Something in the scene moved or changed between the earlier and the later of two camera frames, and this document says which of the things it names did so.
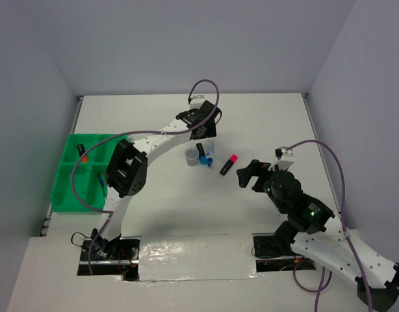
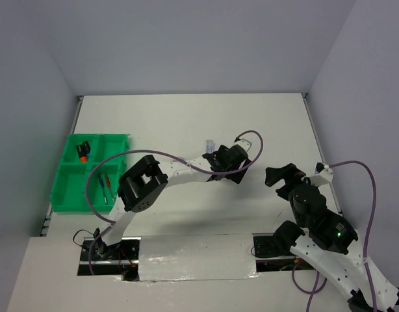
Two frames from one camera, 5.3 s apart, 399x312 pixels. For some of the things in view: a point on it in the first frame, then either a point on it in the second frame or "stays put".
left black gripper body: x=208 y=132 → x=236 y=177
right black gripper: x=256 y=168 → x=290 y=172
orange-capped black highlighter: x=80 y=149 stays put
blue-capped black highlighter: x=203 y=157 → x=86 y=148
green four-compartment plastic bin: x=86 y=180 stays put
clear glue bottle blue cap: x=210 y=152 stays put
